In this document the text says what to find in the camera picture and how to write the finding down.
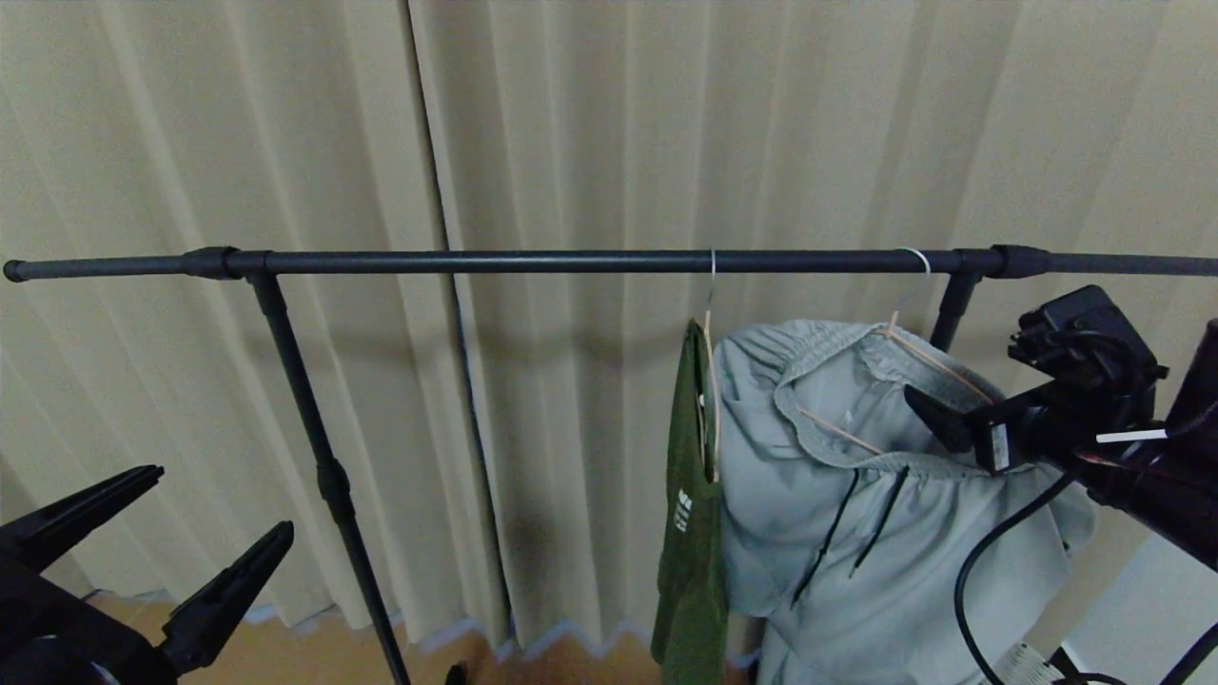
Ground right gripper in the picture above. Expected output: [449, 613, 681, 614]
[903, 381, 1145, 475]

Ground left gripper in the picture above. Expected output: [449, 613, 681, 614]
[0, 464, 296, 685]

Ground pink clothes hanger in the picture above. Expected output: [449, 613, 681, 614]
[699, 249, 724, 482]
[797, 249, 997, 456]

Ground pale grey shorts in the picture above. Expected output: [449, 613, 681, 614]
[712, 320, 1098, 685]

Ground green long-sleeved shirt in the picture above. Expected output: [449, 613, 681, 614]
[650, 319, 732, 685]

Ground white laundry basket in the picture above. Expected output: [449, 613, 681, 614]
[992, 642, 1133, 685]

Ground black clothes rack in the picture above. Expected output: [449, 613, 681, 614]
[3, 245, 1218, 685]

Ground beige curtain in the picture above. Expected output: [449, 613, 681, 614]
[0, 0, 1218, 663]

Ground black cable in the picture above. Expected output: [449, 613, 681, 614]
[953, 471, 1082, 685]
[1156, 623, 1218, 685]

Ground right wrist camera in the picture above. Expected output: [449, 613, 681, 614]
[1008, 284, 1169, 421]

